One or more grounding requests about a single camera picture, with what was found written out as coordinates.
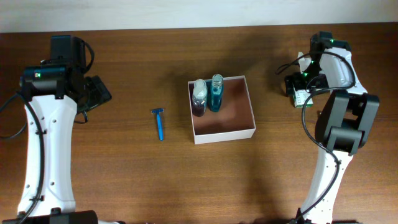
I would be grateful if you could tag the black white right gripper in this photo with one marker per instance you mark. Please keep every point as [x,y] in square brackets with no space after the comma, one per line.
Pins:
[298,84]

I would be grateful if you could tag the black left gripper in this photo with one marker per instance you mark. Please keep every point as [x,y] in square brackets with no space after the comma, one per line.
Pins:
[99,93]

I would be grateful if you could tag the green and white soap box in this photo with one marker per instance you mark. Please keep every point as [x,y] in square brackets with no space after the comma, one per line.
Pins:
[299,98]

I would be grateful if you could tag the blue disposable razor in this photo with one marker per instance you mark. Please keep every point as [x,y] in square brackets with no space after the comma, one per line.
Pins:
[157,113]

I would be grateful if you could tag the teal mouthwash bottle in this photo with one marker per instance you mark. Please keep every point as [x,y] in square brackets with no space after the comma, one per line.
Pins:
[216,92]

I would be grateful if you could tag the clear bottle with purple liquid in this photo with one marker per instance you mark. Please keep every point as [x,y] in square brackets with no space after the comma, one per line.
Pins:
[199,98]

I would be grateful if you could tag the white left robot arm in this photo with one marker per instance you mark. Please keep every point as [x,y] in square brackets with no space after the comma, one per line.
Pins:
[54,93]

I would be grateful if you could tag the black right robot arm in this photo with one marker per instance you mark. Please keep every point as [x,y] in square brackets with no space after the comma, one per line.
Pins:
[343,125]

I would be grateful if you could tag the white cardboard box, brown inside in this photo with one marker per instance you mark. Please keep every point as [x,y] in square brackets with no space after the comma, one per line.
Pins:
[235,119]

